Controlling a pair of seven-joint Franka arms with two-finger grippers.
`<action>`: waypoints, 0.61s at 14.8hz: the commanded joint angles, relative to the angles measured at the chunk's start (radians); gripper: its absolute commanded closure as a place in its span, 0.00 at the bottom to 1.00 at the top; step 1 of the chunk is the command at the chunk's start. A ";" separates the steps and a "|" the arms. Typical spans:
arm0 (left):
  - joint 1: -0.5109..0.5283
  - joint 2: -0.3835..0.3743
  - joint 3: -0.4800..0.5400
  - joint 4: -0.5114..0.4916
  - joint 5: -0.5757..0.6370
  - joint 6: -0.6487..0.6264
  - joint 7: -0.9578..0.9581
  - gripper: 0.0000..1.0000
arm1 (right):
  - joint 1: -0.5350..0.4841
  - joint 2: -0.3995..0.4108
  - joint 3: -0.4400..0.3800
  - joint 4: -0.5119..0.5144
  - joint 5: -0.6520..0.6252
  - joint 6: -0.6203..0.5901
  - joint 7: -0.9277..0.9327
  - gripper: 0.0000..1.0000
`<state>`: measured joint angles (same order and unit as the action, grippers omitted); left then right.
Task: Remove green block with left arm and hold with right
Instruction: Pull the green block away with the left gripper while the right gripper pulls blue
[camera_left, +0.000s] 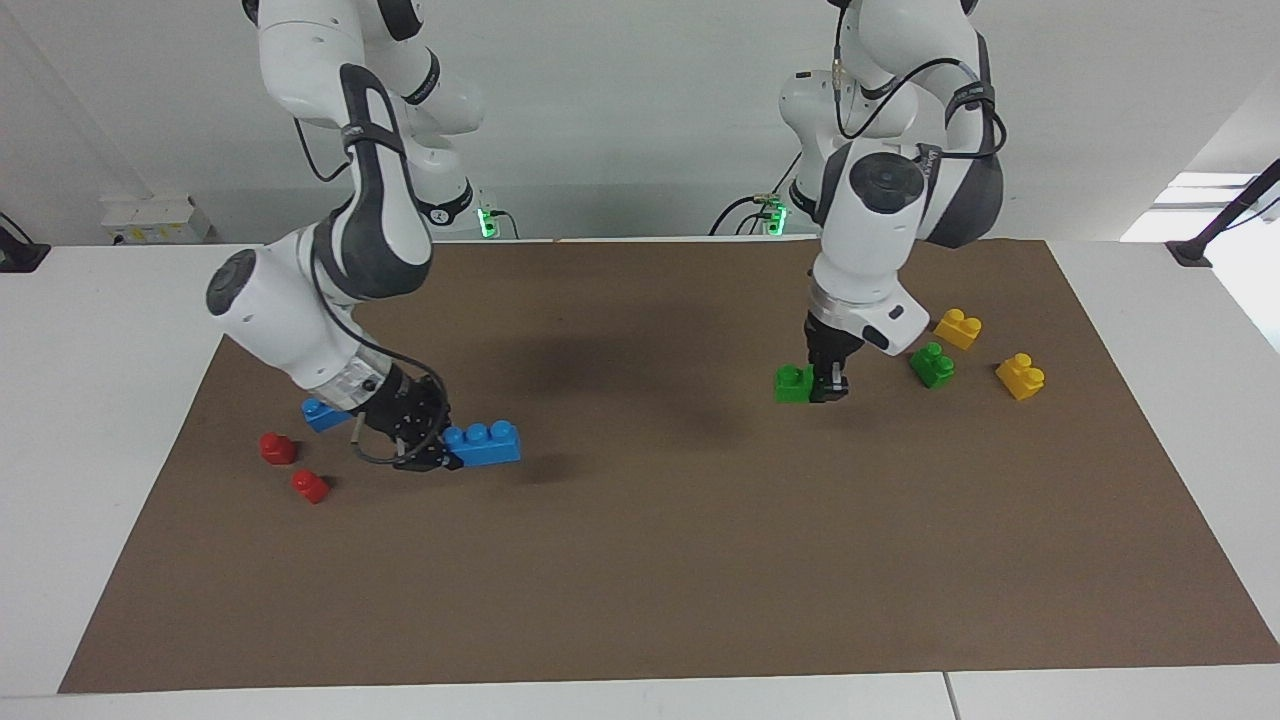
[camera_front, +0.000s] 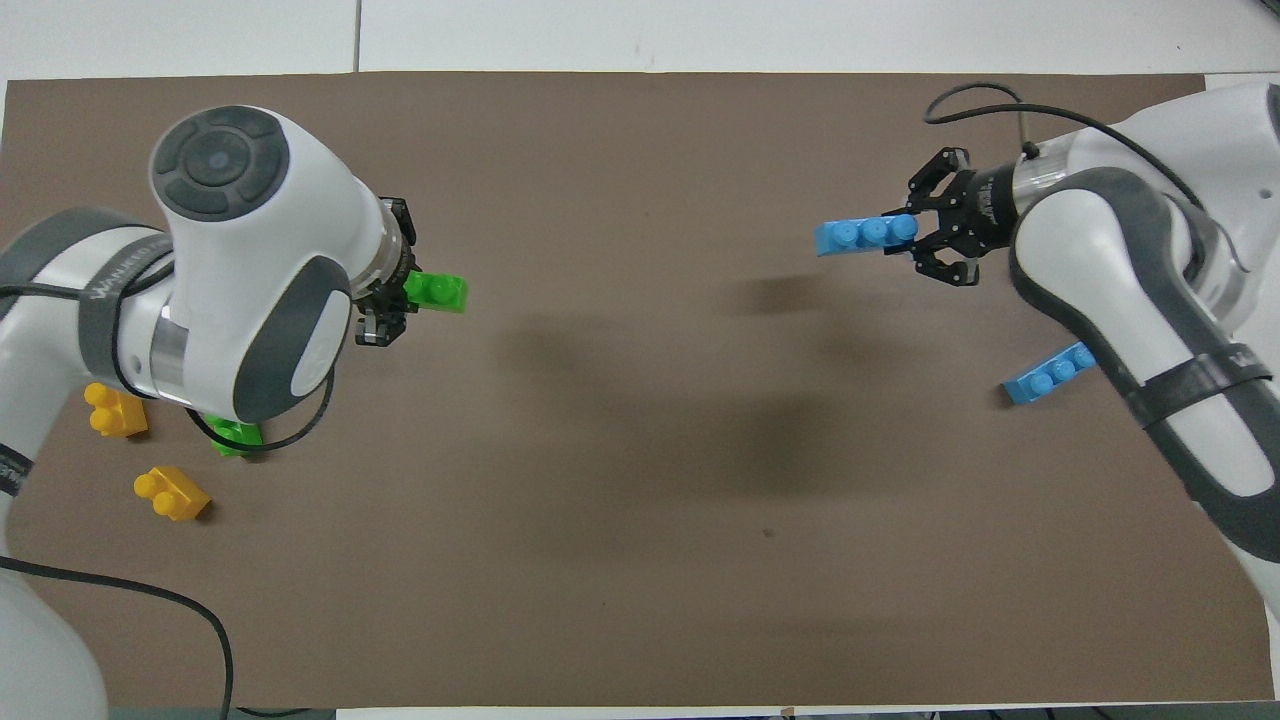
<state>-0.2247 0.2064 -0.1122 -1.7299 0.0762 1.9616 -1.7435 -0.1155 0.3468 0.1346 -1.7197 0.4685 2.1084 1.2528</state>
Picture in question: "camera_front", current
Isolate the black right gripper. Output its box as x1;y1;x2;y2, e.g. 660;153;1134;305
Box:
883;146;1020;290

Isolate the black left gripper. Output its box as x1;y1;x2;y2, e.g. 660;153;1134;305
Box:
354;197;418;349

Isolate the green two-stud toy block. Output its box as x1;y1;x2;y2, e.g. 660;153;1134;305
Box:
205;415;266;459
404;272;470;317

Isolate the blue three-stud toy block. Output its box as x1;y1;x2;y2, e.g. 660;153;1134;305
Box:
1002;341;1099;406
814;214;920;259

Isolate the yellow two-stud toy block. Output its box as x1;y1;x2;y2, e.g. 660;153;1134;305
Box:
84;383;150;440
133;466;212;523

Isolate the brown table mat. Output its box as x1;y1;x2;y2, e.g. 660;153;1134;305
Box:
0;72;1277;710

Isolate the grey left arm strap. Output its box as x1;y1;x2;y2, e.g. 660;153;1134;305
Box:
78;232;174;393

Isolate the grey arm strap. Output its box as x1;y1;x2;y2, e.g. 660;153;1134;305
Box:
78;232;174;393
1138;348;1275;429

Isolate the grey right arm strap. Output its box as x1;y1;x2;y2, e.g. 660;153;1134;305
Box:
1138;348;1275;429

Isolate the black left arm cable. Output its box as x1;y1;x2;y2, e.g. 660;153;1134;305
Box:
0;285;337;720

